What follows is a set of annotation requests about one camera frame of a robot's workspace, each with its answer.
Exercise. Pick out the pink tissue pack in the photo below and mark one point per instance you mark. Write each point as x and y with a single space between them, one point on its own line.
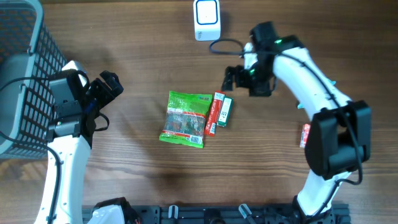
304 135

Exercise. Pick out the mint wet wipes pack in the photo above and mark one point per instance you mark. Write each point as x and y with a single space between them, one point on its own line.
300 106

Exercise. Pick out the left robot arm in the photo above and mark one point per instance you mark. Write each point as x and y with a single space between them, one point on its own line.
69 138

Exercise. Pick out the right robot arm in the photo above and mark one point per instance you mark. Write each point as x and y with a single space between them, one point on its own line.
339 139

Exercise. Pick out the grey mesh basket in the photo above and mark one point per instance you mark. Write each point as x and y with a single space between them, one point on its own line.
29 56

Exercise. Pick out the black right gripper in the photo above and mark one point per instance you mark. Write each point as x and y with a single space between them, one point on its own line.
239 71

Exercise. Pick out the red stick sachet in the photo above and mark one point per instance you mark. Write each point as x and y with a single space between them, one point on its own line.
214 113

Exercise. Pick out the green snack bag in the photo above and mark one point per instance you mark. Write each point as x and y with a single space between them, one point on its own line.
186 119

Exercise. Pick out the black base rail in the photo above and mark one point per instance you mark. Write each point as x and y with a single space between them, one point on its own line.
276 213

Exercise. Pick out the white barcode scanner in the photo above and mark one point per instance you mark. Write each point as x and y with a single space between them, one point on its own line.
207 20

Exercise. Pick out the green white medicine box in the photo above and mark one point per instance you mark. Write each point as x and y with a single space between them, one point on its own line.
225 112

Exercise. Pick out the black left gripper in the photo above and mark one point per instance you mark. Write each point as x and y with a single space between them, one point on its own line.
107 94

